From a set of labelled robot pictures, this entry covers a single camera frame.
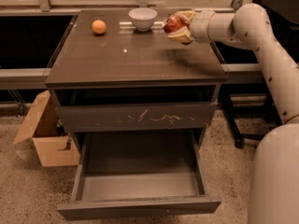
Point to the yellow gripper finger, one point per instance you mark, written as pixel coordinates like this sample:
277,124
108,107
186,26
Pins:
186,15
182,35

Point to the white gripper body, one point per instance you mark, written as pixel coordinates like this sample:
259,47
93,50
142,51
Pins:
202,26

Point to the red coke can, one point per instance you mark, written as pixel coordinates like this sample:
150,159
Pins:
173,23

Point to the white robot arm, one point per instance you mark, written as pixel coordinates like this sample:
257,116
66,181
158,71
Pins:
274,187

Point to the grey drawer cabinet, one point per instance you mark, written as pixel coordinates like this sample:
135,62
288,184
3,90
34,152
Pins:
124,66

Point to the scratched grey top drawer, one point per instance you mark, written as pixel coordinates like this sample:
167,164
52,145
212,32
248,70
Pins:
132,117

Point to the open grey middle drawer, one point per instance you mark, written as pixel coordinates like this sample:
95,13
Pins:
139,174

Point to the white ceramic bowl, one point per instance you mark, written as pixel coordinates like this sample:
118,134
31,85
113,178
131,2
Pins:
142,18

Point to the orange fruit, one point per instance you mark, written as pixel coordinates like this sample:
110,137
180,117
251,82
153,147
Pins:
99,27

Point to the open cardboard box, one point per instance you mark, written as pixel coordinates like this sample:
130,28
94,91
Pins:
41,125

